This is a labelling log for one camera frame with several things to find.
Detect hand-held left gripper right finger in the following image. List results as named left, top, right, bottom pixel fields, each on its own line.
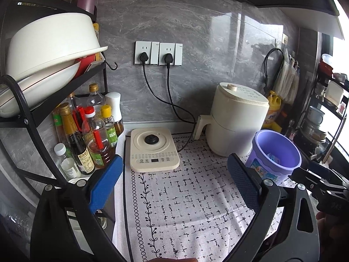
left=226, top=152, right=320, bottom=262

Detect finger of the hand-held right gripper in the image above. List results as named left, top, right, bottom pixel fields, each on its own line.
left=308, top=160, right=349, bottom=184
left=290, top=166, right=349, bottom=214

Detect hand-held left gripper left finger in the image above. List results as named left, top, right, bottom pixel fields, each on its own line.
left=30, top=154, right=124, bottom=262

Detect purple plastic bucket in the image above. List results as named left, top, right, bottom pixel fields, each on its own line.
left=244, top=129, right=303, bottom=185

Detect blue white medicine box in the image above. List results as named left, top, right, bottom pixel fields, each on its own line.
left=266, top=152, right=280, bottom=166

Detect person's right hand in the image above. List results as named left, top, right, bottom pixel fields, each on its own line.
left=316, top=212, right=349, bottom=252

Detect person's left hand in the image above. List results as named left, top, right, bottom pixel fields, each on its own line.
left=147, top=257, right=198, bottom=262

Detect red cap oil bottle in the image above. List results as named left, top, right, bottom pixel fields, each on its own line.
left=81, top=106, right=115, bottom=169

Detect small white cap bottle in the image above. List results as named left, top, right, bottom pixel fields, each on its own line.
left=53, top=143, right=82, bottom=181

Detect dark soy sauce bottle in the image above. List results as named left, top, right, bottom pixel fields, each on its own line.
left=58, top=102, right=96, bottom=176

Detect yellow cap green label bottle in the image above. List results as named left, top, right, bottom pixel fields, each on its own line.
left=100, top=104, right=118, bottom=148

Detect black kitchen shelf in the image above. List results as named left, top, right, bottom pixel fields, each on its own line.
left=299, top=54, right=349, bottom=165

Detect cream induction cooker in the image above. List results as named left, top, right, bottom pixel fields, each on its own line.
left=129, top=127, right=181, bottom=173

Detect white black printed table mat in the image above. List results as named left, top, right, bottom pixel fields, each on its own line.
left=112, top=133, right=302, bottom=262

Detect cream air fryer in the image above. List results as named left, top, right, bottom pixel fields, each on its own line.
left=192, top=82, right=270, bottom=158

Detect green label sauce bottle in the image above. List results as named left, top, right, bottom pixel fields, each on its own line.
left=53, top=109, right=68, bottom=146

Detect white top oil dispenser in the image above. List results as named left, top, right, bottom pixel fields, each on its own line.
left=104, top=92, right=125, bottom=137

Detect yellow detergent bottle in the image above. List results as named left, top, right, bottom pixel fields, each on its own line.
left=265, top=90, right=283, bottom=129

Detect clear gold cap bottle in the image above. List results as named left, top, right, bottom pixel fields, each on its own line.
left=66, top=92, right=79, bottom=110
left=87, top=83, right=106, bottom=107

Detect hanging plastic bags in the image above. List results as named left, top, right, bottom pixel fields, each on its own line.
left=273, top=48, right=299, bottom=105

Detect black metal dish rack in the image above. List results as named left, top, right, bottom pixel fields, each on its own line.
left=0, top=0, right=119, bottom=226

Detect white plate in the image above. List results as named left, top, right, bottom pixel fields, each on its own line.
left=0, top=59, right=83, bottom=118

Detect red bowl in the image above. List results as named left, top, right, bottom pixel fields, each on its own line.
left=72, top=54, right=96, bottom=79

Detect large cream bowl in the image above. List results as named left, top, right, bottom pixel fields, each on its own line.
left=5, top=12, right=109, bottom=81

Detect black hanging cable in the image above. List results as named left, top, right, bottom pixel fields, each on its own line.
left=262, top=47, right=286, bottom=94

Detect black power cable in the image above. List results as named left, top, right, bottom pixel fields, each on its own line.
left=139, top=52, right=197, bottom=124
left=162, top=53, right=197, bottom=154

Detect white wall socket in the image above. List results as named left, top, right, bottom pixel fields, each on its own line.
left=134, top=40, right=160, bottom=66
left=159, top=42, right=184, bottom=67

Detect wall hook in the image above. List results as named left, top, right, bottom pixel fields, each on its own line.
left=273, top=33, right=289, bottom=47

